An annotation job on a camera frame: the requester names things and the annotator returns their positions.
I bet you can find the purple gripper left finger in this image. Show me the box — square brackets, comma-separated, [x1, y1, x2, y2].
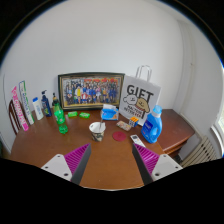
[42, 143, 91, 185]

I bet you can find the blue tissue pack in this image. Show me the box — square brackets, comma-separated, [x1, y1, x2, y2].
[101, 104, 119, 121]

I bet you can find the patterned small card box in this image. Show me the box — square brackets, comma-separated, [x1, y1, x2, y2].
[116, 121, 131, 131]

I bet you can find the white radiator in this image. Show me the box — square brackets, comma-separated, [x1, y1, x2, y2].
[181, 136, 217, 168]

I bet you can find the wooden chair back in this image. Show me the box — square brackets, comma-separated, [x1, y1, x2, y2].
[8, 101, 21, 134]

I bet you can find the green plastic bottle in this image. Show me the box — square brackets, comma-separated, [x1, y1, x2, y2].
[54, 103, 68, 134]

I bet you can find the rubik's cube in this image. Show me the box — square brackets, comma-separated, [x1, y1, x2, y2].
[129, 117, 139, 127]

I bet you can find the green white toothpaste box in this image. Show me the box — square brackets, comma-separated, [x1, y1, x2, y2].
[19, 80, 34, 125]

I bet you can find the white gift paper bag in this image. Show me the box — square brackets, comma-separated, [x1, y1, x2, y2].
[119, 65, 161, 125]

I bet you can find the dark wooden side cabinet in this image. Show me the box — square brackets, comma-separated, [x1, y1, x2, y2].
[158, 109, 195, 157]

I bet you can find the green soap bar left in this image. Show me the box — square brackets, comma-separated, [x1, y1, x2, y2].
[68, 111, 78, 117]

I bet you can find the blue detergent bottle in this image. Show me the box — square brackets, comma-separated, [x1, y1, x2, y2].
[141, 105, 162, 143]

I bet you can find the white lotion bottle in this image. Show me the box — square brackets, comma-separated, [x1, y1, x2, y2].
[33, 97, 44, 120]

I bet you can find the dark blue pump bottle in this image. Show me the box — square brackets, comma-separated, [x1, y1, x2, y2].
[41, 90, 52, 117]

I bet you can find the red round coaster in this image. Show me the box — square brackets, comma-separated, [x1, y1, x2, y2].
[112, 131, 126, 141]

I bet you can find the green soap bar right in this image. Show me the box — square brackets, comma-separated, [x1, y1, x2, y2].
[79, 112, 90, 119]

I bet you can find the camouflage paper cup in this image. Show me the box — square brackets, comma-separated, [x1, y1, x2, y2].
[89, 122, 106, 142]

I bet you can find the white remote control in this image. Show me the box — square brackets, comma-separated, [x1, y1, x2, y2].
[130, 135, 145, 147]

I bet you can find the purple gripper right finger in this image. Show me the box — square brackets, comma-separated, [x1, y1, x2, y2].
[132, 144, 182, 185]

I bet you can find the black pump bottle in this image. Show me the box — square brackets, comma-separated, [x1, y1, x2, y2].
[52, 93, 59, 107]

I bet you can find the green soap bar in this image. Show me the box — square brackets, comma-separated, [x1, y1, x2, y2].
[79, 112, 90, 119]
[68, 111, 78, 117]

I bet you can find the pink toothpaste box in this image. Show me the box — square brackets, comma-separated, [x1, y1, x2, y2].
[11, 86, 29, 131]

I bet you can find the framed group photo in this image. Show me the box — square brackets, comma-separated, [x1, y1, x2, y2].
[58, 72, 124, 111]

